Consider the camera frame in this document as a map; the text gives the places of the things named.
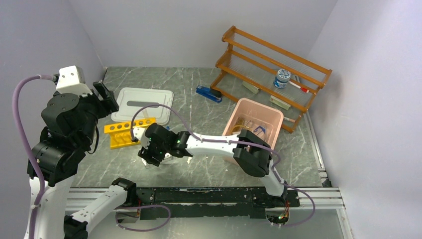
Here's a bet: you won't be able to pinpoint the yellow test tube rack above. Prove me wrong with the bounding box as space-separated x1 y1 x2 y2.
104 118 156 149

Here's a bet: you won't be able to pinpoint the clear test tube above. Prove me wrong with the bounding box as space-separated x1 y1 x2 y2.
139 108 149 119

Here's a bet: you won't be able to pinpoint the yellow rubber tubing with clamps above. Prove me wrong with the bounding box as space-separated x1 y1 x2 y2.
229 117 259 133

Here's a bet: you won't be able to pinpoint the blue safety glasses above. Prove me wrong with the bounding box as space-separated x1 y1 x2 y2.
253 125 267 136

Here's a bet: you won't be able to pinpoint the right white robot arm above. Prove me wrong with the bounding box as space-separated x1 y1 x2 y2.
131 123 288 206

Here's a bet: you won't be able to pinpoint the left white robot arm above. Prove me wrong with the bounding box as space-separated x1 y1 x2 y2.
25 82 139 239

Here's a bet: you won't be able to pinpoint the white plastic lid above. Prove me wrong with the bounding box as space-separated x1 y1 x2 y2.
111 87 174 125

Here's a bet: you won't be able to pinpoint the blue stapler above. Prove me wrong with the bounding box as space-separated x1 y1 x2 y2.
196 85 222 103

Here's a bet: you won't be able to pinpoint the pink plastic bin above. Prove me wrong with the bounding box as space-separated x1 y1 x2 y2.
222 98 284 149

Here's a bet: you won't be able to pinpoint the beige block on shelf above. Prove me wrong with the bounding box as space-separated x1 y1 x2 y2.
242 81 259 94

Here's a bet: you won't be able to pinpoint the orange wooden shelf rack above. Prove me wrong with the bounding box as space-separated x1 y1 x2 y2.
210 26 332 133

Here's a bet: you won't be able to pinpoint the beige labelled block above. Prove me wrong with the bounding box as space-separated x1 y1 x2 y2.
270 96 291 110

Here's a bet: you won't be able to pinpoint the blue white jar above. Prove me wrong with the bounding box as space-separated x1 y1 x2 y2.
273 69 292 89

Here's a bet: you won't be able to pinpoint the red white marker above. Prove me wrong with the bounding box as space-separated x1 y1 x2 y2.
289 81 309 93

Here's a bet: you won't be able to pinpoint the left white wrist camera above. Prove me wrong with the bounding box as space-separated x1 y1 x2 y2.
56 65 93 96

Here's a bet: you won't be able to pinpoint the black base frame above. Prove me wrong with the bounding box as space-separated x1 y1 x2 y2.
122 187 300 220

